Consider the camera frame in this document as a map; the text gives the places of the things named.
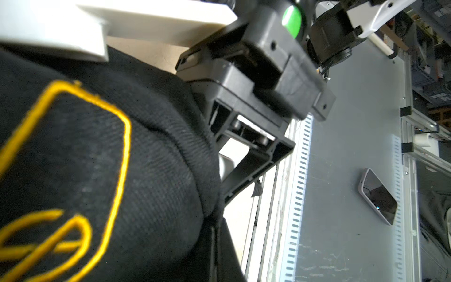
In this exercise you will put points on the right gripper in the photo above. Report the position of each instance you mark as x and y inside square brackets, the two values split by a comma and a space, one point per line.
[250, 79]

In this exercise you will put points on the white hair dryer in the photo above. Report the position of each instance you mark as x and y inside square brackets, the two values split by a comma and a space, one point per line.
[226, 166]

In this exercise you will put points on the black bag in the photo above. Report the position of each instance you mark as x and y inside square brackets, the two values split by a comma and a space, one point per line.
[109, 173]

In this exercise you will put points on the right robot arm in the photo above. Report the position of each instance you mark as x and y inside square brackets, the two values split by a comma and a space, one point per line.
[330, 36]

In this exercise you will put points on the smartphone on grey surface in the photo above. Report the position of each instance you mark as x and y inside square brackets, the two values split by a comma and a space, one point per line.
[378, 196]

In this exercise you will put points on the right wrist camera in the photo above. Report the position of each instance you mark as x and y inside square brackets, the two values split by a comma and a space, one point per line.
[79, 29]

